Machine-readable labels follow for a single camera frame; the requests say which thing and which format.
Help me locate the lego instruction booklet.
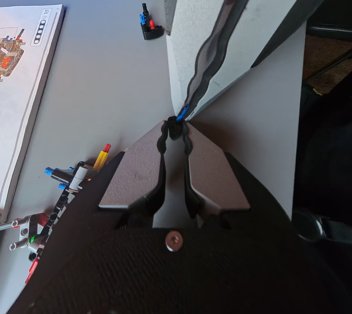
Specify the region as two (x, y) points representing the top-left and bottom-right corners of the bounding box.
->
(0, 4), (65, 224)

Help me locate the black strap with metal buckle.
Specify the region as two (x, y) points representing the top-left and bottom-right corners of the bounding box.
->
(301, 215), (352, 243)

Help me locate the black lego beam red pin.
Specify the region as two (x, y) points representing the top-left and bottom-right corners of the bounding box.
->
(139, 3), (163, 41)

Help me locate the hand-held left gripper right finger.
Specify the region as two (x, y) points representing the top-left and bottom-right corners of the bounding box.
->
(182, 122), (251, 219)

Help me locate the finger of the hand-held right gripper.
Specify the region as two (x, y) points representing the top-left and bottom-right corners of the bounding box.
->
(166, 0), (248, 118)
(186, 0), (302, 121)

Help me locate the black office chair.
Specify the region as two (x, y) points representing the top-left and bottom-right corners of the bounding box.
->
(302, 0), (352, 92)

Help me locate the lego engine frame assembly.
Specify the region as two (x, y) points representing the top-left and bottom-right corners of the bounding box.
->
(0, 143), (112, 285)

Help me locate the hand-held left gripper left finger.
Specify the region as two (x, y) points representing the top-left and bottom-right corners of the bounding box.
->
(98, 120), (169, 218)

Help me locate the black bent lego beam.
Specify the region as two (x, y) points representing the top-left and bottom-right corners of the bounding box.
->
(167, 116), (184, 141)

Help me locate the blue lego pin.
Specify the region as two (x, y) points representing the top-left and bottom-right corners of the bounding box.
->
(177, 104), (190, 122)

